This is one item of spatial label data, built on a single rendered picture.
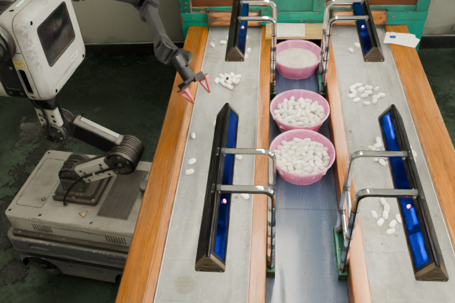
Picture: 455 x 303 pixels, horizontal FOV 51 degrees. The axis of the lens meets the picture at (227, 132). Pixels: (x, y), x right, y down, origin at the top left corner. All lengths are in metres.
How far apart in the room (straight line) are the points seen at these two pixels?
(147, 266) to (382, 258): 0.78
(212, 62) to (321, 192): 0.96
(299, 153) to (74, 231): 1.06
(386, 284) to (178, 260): 0.69
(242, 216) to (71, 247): 0.90
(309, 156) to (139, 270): 0.82
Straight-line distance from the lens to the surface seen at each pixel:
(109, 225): 2.17
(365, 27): 2.13
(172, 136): 2.06
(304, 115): 2.17
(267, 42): 2.61
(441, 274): 1.33
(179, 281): 1.65
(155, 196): 1.84
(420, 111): 2.25
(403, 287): 1.68
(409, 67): 2.52
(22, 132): 3.58
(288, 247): 1.78
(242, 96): 2.27
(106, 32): 4.01
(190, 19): 2.80
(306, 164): 1.95
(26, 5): 1.71
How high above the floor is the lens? 2.15
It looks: 42 degrees down
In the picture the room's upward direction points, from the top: 4 degrees counter-clockwise
